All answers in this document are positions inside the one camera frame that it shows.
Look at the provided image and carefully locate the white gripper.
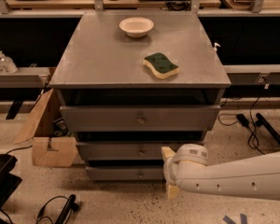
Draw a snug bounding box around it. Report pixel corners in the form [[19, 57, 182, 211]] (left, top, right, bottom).
[[161, 144, 208, 200]]

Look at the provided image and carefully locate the grey drawer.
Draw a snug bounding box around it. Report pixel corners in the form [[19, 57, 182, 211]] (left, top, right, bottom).
[[86, 166, 164, 181], [60, 105, 220, 132], [76, 141, 205, 161]]

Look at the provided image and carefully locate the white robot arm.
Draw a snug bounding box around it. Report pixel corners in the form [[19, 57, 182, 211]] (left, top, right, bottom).
[[161, 144, 280, 201]]

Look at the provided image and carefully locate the grey top drawer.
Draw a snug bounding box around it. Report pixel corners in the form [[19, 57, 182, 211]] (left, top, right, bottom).
[[60, 105, 220, 132]]

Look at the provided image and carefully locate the grey bottom drawer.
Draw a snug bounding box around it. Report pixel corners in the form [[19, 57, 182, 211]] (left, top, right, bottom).
[[86, 166, 164, 181]]

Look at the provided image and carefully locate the grey drawer cabinet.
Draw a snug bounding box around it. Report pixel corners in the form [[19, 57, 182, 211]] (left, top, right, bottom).
[[50, 10, 231, 168]]

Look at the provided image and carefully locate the blue floor tape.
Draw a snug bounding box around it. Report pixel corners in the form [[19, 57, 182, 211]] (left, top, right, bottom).
[[222, 214, 248, 224]]

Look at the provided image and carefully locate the green yellow sponge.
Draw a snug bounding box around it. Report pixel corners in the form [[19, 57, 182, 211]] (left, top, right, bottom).
[[143, 52, 179, 79]]

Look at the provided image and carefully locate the cardboard box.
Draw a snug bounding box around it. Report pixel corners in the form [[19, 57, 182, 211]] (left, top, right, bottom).
[[14, 90, 78, 167]]

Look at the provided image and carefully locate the small white pump bottle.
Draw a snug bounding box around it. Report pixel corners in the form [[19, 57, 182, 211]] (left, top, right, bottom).
[[214, 42, 221, 51]]

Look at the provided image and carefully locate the white bowl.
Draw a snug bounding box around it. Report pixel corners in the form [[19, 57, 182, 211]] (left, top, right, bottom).
[[119, 17, 154, 38]]

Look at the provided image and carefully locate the black tray stack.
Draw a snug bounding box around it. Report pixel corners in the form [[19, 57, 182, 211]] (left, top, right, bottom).
[[0, 154, 22, 208]]

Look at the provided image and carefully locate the black floor cable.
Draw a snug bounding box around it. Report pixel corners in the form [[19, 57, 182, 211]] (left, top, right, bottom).
[[217, 93, 280, 156]]

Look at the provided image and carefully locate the black cable with handle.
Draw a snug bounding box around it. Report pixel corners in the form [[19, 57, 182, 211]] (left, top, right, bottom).
[[35, 193, 80, 224]]

